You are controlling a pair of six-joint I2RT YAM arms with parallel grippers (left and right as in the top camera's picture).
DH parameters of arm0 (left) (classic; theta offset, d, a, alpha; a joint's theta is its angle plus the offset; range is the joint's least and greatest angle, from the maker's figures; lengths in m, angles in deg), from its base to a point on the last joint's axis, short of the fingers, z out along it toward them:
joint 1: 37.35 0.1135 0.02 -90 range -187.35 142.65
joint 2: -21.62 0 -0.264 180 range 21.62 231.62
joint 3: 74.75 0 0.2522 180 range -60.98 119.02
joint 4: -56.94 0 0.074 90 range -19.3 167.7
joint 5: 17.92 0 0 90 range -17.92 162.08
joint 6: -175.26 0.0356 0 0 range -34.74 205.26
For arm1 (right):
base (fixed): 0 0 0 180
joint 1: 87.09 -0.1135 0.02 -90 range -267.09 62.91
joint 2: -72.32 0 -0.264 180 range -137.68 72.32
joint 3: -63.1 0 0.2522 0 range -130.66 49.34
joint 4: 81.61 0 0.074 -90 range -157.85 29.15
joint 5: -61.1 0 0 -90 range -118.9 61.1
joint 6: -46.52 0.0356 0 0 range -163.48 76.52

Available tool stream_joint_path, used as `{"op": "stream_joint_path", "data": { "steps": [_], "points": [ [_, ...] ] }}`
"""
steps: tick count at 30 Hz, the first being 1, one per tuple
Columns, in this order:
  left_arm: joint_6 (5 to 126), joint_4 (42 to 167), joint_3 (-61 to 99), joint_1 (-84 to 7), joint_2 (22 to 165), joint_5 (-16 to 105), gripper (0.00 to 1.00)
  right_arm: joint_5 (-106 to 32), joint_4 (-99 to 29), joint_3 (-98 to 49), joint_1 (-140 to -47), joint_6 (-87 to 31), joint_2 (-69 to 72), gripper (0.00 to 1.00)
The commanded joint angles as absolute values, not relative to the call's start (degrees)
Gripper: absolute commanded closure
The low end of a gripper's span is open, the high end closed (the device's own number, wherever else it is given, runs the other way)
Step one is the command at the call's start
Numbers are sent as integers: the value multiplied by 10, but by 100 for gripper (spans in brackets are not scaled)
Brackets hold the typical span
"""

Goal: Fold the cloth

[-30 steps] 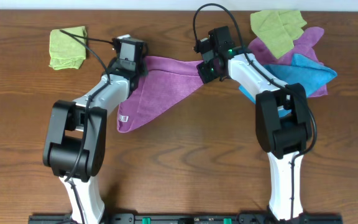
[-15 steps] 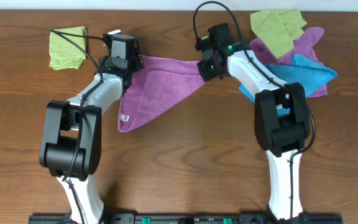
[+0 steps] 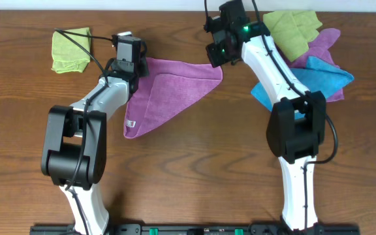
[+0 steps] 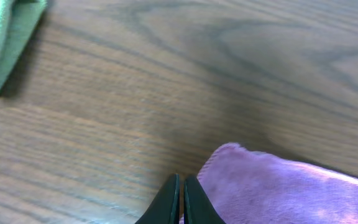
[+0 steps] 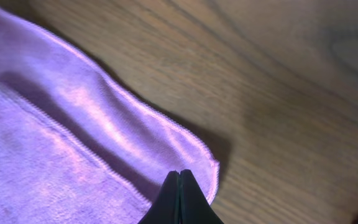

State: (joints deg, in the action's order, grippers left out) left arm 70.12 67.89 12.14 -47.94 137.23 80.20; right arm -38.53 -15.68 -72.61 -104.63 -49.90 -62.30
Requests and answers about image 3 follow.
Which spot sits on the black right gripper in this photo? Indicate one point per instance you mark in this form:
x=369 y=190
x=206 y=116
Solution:
x=215 y=59

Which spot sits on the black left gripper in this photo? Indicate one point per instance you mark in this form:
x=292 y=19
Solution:
x=143 y=62

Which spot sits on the purple cloth with label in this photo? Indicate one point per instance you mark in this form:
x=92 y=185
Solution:
x=170 y=88

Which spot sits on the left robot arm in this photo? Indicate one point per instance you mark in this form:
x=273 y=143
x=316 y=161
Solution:
x=74 y=152

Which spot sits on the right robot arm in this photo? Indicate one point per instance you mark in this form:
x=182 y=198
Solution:
x=296 y=126

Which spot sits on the olive green cloth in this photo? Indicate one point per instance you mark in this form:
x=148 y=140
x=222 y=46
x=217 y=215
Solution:
x=292 y=30

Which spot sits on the folded green cloth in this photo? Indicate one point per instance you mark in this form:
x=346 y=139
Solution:
x=68 y=57

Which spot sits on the purple cloth under pile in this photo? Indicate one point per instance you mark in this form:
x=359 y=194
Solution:
x=319 y=48

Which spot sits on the blue cloth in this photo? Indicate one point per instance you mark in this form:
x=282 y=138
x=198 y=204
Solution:
x=317 y=76

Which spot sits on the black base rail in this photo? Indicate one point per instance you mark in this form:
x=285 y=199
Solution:
x=255 y=229

